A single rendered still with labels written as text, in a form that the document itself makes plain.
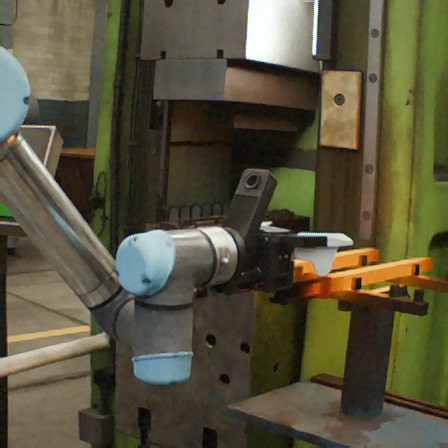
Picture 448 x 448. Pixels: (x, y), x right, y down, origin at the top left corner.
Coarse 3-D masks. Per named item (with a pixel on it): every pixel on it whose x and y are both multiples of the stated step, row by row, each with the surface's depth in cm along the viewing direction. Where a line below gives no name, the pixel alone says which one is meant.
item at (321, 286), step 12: (384, 264) 142; (396, 264) 142; (408, 264) 144; (420, 264) 148; (300, 276) 124; (312, 276) 124; (324, 276) 124; (336, 276) 128; (348, 276) 129; (372, 276) 135; (384, 276) 138; (396, 276) 141; (300, 288) 121; (312, 288) 123; (324, 288) 123; (336, 288) 127; (348, 288) 130; (276, 300) 118; (288, 300) 118; (300, 300) 120
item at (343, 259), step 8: (368, 248) 160; (336, 256) 148; (344, 256) 149; (352, 256) 152; (368, 256) 156; (376, 256) 159; (296, 264) 138; (304, 264) 139; (336, 264) 147; (344, 264) 150; (352, 264) 152; (304, 272) 140; (312, 272) 142
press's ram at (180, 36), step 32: (160, 0) 180; (192, 0) 175; (224, 0) 170; (256, 0) 169; (288, 0) 180; (160, 32) 181; (192, 32) 176; (224, 32) 171; (256, 32) 170; (288, 32) 182; (256, 64) 181; (288, 64) 183
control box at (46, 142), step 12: (24, 132) 198; (36, 132) 198; (48, 132) 198; (36, 144) 197; (48, 144) 196; (60, 144) 203; (48, 156) 196; (48, 168) 196; (0, 228) 192; (12, 228) 191
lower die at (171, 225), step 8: (208, 216) 200; (216, 216) 192; (264, 216) 202; (288, 216) 209; (296, 216) 210; (304, 216) 211; (152, 224) 187; (160, 224) 185; (168, 224) 183; (176, 224) 182; (200, 224) 180; (208, 224) 182; (288, 224) 202; (296, 224) 205; (304, 224) 209
